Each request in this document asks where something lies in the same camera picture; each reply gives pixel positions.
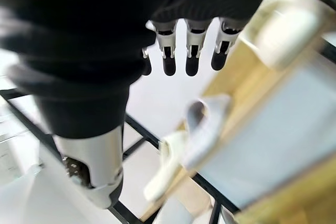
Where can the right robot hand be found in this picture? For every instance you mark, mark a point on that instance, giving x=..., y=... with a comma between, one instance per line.
x=78, y=51

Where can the cream slipper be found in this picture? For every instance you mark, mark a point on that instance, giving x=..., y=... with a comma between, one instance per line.
x=168, y=161
x=286, y=30

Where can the grey white slipper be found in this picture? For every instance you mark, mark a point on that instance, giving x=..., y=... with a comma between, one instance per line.
x=210, y=129

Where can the wooden shoe rack black frame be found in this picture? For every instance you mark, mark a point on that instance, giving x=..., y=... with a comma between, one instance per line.
x=236, y=82

